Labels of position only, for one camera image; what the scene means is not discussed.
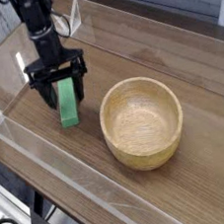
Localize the light wooden bowl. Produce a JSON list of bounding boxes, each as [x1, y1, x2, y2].
[[100, 77, 184, 171]]

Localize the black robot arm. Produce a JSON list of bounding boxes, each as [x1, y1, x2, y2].
[[10, 0, 87, 110]]

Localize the green rectangular block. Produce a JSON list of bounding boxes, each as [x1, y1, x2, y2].
[[58, 78, 79, 127]]

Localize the black cable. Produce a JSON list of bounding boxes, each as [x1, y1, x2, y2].
[[50, 8, 73, 40]]

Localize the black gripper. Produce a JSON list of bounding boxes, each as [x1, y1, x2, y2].
[[24, 27, 87, 110]]

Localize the black table leg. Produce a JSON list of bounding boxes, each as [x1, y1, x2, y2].
[[33, 191, 44, 217]]

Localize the clear acrylic tray enclosure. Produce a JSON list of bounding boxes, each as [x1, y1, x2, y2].
[[0, 0, 224, 224]]

